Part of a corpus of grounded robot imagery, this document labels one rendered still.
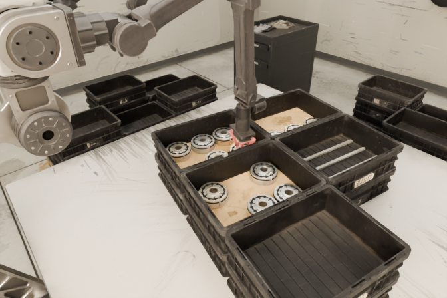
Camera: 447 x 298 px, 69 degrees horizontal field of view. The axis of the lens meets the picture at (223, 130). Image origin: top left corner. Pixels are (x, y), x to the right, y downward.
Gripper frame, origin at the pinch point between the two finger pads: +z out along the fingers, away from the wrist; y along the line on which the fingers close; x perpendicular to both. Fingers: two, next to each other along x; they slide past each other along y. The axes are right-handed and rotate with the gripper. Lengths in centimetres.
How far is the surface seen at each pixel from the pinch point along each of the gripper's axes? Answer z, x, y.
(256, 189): 4.3, 4.4, -20.5
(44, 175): 20, 77, 41
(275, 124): 2.8, -26.6, 15.3
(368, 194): 12, -40, -34
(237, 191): 4.6, 11.0, -18.5
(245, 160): -1.4, 3.7, -9.9
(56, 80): 70, 76, 290
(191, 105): 35, -18, 110
